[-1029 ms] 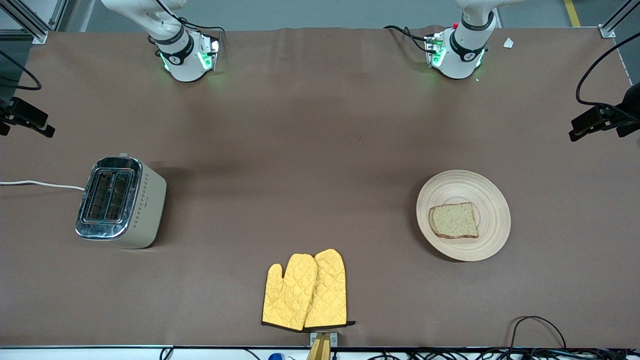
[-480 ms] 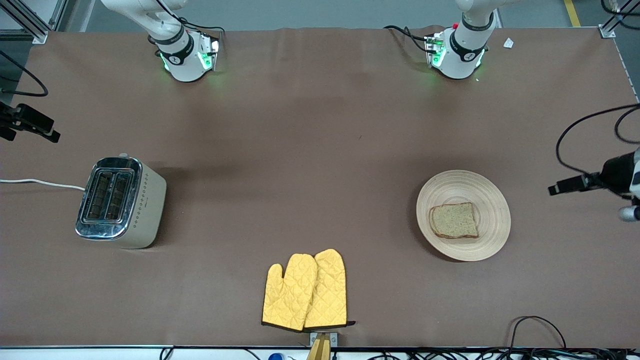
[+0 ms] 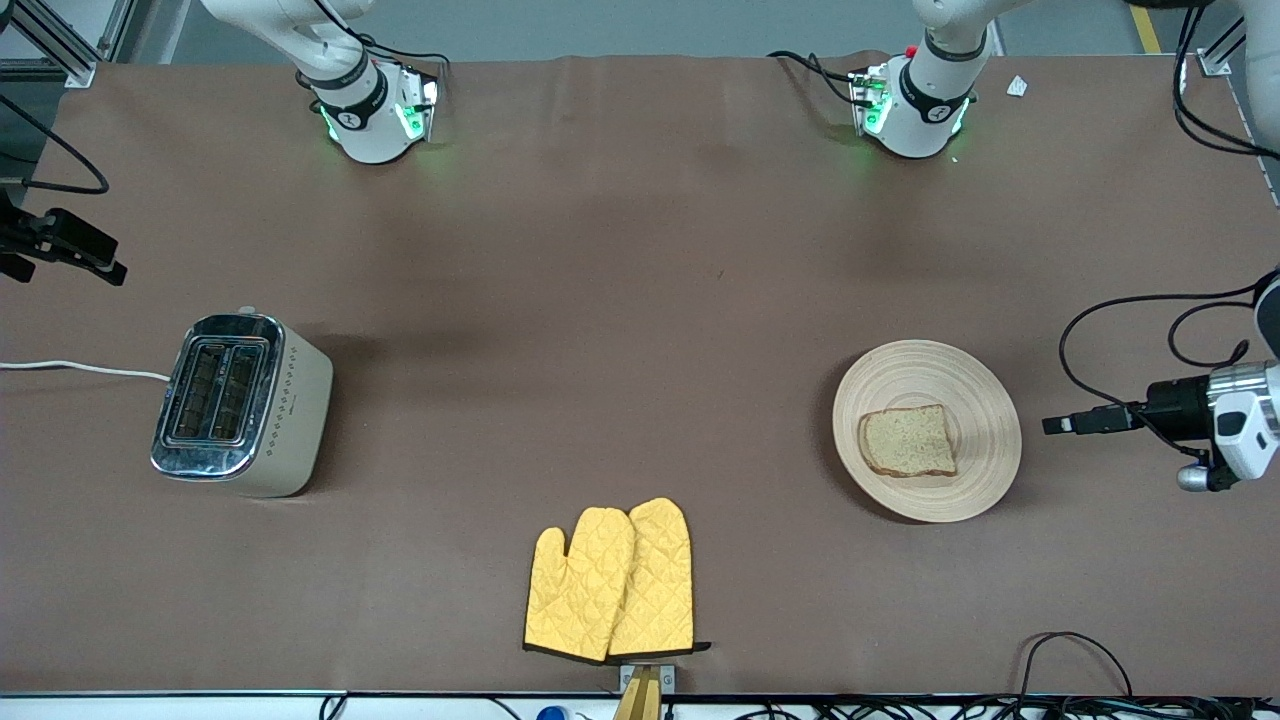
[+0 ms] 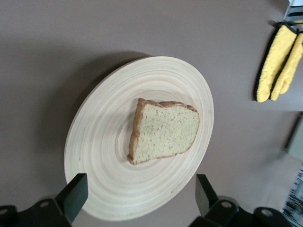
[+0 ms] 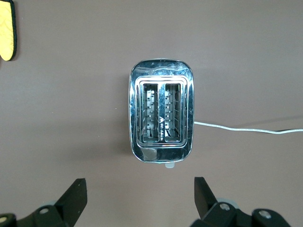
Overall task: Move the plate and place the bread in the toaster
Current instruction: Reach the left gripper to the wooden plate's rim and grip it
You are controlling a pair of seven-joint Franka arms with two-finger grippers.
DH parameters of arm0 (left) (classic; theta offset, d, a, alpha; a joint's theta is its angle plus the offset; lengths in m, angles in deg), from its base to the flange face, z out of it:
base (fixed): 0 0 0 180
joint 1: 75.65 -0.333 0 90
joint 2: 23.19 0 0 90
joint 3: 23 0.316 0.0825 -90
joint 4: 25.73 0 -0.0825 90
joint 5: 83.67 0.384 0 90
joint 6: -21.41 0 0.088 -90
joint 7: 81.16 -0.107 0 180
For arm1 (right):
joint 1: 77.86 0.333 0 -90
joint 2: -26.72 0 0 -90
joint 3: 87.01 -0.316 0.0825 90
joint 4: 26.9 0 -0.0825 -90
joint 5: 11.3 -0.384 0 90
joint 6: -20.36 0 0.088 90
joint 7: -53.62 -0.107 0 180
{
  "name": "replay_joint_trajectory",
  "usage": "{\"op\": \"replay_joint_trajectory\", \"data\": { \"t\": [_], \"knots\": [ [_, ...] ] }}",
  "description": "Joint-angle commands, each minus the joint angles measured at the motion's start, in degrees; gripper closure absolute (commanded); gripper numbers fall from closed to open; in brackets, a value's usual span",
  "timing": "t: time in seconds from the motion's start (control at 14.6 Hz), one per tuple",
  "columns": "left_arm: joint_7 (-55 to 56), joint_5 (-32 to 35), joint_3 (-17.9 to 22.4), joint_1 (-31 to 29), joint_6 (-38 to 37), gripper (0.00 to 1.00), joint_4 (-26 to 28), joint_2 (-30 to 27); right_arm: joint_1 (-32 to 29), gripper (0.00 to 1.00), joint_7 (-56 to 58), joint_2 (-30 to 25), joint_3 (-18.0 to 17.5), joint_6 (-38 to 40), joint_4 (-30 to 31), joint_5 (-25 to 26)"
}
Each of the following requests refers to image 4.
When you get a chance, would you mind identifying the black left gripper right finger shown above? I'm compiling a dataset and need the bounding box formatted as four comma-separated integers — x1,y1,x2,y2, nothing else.
196,174,240,227

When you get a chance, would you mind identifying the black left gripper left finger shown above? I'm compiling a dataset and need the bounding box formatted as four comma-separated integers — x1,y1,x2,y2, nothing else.
18,173,88,227

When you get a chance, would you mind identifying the round light wooden plate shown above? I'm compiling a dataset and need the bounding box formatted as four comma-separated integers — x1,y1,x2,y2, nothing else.
63,56,215,222

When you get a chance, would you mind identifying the slice of brown bread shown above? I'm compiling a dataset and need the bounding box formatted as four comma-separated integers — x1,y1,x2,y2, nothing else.
126,97,200,166

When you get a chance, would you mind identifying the yellow quilted oven mitt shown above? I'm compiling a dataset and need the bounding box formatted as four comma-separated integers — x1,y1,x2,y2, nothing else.
269,32,303,102
253,22,298,103

